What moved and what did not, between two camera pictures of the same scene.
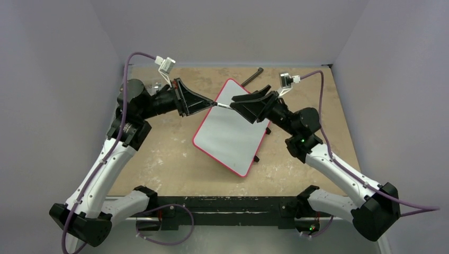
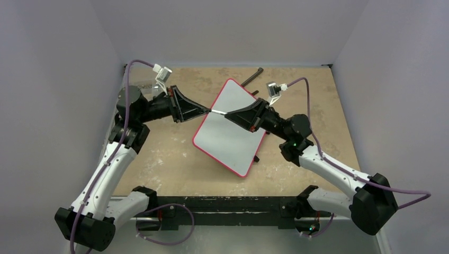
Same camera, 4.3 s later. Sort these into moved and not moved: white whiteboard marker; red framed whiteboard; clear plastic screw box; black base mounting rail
Moved: white whiteboard marker
Not moved: red framed whiteboard; black base mounting rail; clear plastic screw box
